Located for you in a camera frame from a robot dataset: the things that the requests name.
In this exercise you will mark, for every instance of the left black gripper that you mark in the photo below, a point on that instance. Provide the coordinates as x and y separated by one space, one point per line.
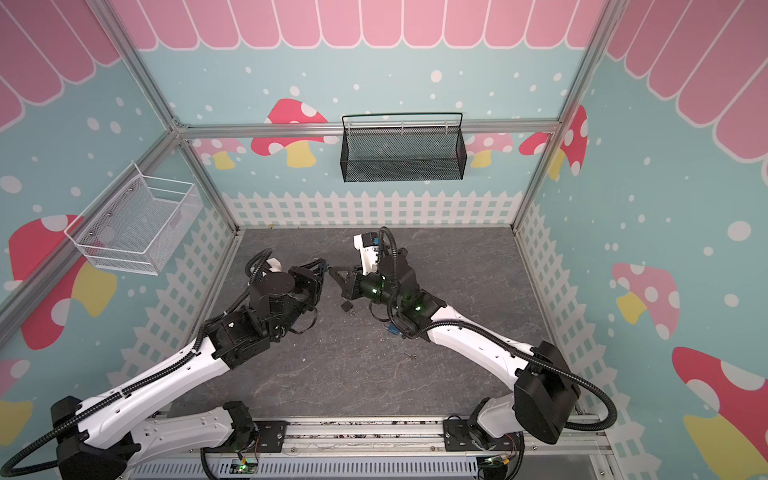
312 279

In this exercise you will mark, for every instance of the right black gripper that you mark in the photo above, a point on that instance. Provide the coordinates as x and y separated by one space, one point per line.
354 284

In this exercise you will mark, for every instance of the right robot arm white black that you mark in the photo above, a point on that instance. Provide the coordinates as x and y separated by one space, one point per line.
545 398

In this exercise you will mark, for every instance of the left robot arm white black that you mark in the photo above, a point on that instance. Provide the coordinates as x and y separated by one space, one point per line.
104 436

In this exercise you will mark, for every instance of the black mesh wall basket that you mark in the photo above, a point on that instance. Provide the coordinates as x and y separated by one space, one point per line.
415 146

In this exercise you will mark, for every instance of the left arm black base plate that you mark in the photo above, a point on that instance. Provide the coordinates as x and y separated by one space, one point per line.
267 436

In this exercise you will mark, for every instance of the white wire wall basket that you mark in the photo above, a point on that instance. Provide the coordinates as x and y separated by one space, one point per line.
138 226

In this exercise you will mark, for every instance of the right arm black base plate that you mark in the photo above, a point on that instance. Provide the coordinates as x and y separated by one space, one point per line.
462 435

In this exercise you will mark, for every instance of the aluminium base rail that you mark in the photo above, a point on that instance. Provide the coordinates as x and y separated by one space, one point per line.
361 436

